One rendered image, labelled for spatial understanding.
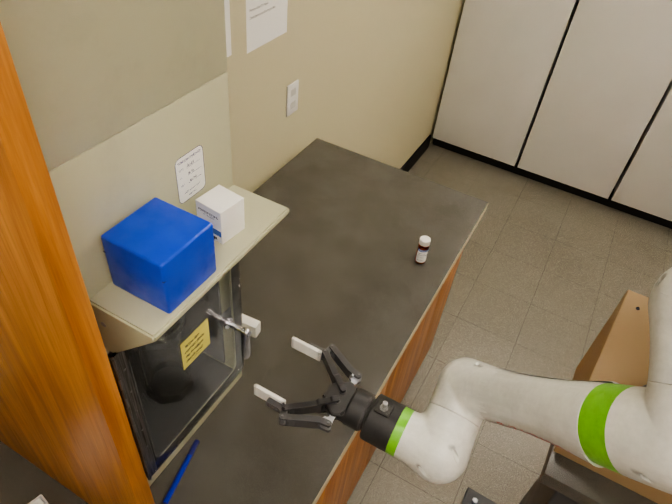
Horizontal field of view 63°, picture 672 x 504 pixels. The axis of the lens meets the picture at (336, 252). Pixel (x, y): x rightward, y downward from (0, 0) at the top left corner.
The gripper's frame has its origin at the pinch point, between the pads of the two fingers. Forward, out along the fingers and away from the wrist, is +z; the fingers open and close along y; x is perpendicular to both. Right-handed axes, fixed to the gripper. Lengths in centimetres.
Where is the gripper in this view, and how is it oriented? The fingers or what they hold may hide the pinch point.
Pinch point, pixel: (278, 366)
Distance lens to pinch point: 114.0
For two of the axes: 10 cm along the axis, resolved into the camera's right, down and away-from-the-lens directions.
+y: -4.8, 5.6, -6.7
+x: -0.9, 7.3, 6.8
